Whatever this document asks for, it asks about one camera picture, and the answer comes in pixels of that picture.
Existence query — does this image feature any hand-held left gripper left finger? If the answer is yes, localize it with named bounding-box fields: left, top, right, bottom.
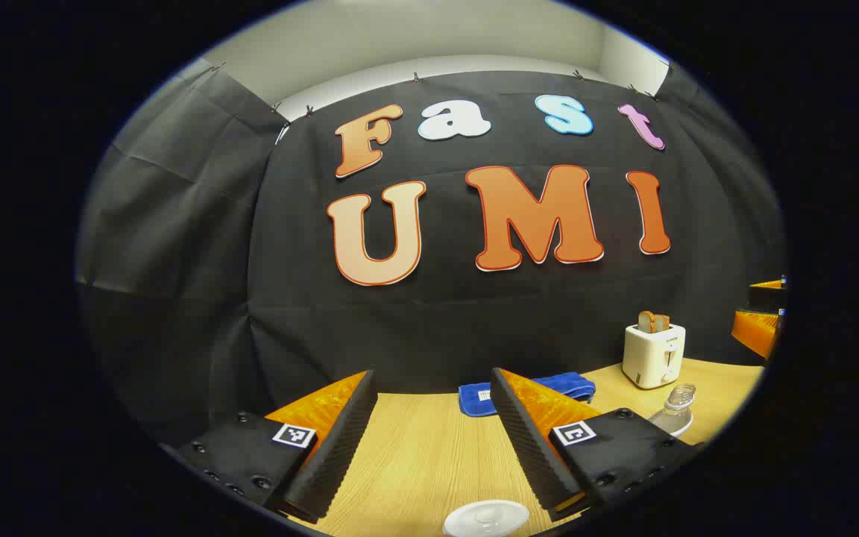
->
left=176, top=369, right=380, bottom=525

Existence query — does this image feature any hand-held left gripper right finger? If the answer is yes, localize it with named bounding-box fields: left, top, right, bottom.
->
left=491, top=367, right=706, bottom=523

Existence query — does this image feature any white teacup lid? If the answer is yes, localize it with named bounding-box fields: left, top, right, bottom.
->
left=443, top=500, right=531, bottom=537

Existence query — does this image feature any clear water bottle white label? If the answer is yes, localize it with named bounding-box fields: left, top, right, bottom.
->
left=647, top=383, right=697, bottom=438

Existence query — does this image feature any blue towel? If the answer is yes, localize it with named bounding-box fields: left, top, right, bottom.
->
left=458, top=371, right=597, bottom=417

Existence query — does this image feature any cream toaster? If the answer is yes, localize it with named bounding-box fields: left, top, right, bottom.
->
left=622, top=323, right=687, bottom=390

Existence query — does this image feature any black backdrop cloth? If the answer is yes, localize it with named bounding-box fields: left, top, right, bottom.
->
left=75, top=63, right=787, bottom=448

